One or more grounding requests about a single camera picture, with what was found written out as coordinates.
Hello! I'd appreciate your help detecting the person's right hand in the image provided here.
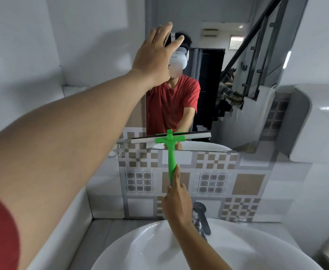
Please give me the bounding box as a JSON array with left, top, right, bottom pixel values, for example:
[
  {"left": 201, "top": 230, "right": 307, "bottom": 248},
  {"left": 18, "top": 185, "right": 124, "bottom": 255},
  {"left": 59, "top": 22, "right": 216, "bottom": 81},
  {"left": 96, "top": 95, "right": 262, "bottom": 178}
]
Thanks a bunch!
[{"left": 161, "top": 164, "right": 195, "bottom": 226}]

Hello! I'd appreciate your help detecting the person's left hand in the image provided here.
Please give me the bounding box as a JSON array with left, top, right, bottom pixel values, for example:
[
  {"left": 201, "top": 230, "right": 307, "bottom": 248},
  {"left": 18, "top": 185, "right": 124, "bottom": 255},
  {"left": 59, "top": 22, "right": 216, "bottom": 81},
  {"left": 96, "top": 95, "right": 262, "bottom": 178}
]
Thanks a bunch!
[{"left": 131, "top": 22, "right": 185, "bottom": 89}]

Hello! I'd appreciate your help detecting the green window squeegee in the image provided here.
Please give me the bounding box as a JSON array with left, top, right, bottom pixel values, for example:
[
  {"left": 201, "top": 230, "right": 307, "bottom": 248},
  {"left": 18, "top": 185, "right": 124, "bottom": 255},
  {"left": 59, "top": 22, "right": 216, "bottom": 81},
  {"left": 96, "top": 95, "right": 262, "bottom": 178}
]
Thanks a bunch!
[{"left": 131, "top": 129, "right": 212, "bottom": 189}]

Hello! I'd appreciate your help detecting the person's left forearm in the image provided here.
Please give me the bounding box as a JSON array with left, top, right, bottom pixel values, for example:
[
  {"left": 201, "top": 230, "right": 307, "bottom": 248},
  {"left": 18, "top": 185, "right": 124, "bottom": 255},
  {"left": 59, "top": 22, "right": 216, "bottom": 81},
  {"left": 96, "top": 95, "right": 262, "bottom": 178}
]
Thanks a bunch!
[{"left": 0, "top": 70, "right": 154, "bottom": 270}]

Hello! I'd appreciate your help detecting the person's right forearm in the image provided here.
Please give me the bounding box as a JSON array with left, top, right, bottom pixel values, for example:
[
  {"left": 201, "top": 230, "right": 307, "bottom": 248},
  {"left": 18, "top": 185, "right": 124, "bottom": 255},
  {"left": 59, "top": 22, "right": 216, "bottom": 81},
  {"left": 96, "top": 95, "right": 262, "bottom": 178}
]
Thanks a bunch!
[{"left": 169, "top": 219, "right": 233, "bottom": 270}]

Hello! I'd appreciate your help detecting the chrome faucet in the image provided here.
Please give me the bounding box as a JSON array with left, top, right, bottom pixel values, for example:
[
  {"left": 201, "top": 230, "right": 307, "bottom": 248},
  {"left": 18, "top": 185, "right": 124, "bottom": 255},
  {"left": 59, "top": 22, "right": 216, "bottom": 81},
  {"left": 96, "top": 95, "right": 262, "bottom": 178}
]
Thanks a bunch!
[{"left": 192, "top": 202, "right": 212, "bottom": 242}]

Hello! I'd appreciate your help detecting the white ceramic sink basin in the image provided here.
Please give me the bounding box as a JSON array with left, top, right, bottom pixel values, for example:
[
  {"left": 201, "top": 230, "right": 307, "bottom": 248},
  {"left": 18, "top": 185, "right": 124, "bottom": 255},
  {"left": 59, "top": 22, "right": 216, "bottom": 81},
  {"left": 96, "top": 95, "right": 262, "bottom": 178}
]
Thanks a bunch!
[{"left": 91, "top": 218, "right": 318, "bottom": 270}]

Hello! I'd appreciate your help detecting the wall mirror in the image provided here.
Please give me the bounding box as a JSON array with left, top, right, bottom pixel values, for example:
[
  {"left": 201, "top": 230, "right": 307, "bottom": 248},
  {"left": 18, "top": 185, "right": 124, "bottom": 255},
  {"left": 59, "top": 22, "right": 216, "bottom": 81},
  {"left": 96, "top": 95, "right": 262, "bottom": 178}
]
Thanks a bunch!
[{"left": 145, "top": 0, "right": 296, "bottom": 154}]

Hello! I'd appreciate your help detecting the white wall hand dryer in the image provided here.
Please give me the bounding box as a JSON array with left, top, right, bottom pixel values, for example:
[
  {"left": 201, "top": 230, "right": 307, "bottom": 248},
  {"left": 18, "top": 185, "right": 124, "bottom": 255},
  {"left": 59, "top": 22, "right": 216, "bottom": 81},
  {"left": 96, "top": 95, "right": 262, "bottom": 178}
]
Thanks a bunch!
[{"left": 275, "top": 84, "right": 329, "bottom": 164}]

